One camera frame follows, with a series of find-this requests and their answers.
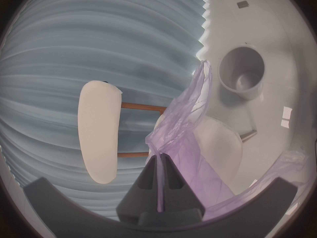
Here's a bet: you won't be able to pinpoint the purple plastic bag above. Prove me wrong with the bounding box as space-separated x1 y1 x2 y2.
145 60 310 222

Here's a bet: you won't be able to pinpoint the white trash bin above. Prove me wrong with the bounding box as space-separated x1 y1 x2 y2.
219 47 265 100

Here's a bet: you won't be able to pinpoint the wooden chair white cushions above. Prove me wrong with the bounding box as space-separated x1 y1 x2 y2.
77 80 258 200

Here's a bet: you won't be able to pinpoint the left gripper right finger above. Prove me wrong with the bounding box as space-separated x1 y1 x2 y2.
161 154 206 219

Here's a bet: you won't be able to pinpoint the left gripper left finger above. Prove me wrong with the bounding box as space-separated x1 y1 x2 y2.
116 155 158 224

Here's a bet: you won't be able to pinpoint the pale blue curtain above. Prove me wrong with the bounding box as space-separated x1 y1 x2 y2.
0 0 211 218

